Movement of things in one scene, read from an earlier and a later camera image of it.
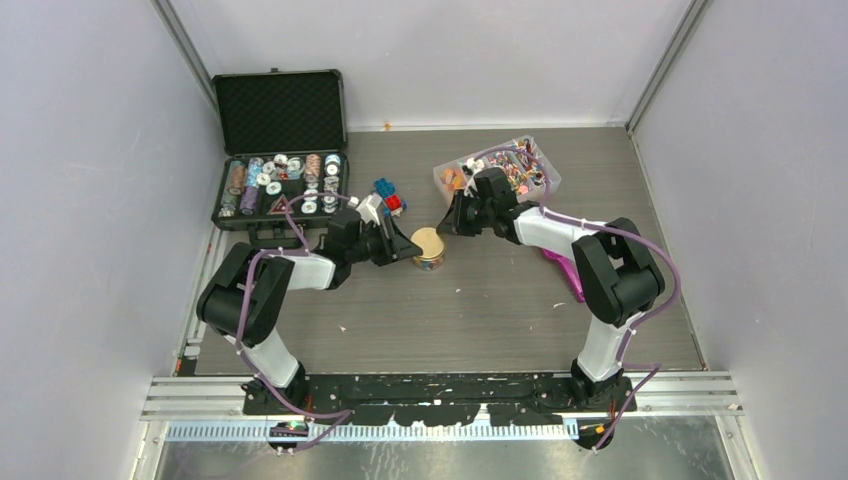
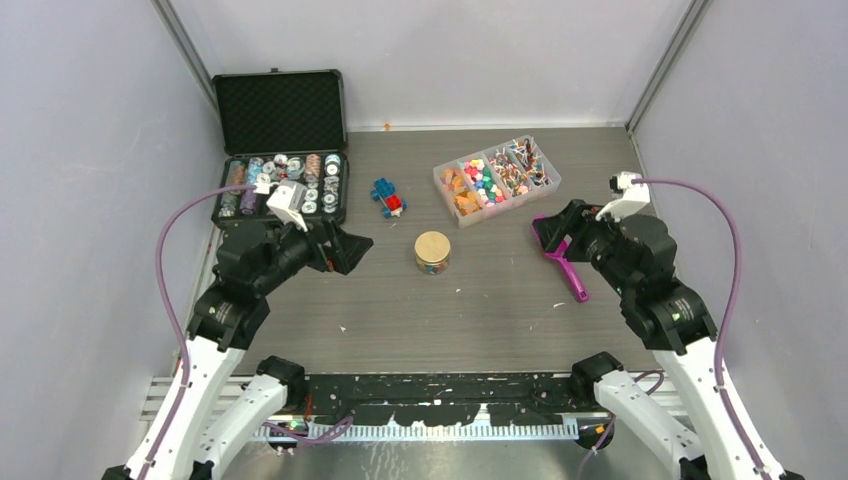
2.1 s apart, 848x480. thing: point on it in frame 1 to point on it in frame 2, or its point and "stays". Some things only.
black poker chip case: (285, 164) stays
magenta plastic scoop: (572, 272) stays
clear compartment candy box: (530, 173) stays
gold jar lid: (430, 242) stays
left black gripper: (403, 249) to (349, 249)
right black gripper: (454, 223) to (576, 219)
